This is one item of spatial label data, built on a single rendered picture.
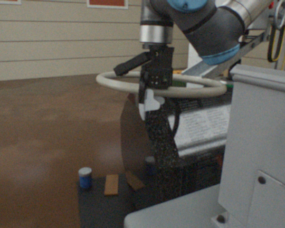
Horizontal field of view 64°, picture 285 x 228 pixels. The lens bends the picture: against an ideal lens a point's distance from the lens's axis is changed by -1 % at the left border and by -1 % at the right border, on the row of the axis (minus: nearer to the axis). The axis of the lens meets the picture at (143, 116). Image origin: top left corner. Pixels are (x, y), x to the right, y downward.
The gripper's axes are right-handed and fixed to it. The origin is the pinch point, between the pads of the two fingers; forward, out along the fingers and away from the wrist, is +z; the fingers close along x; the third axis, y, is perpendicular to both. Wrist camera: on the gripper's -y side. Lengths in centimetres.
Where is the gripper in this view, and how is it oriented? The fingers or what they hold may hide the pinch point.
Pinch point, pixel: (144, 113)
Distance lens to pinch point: 69.5
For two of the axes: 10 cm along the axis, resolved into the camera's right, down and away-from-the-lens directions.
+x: 2.8, -2.8, 9.2
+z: -0.6, 9.5, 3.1
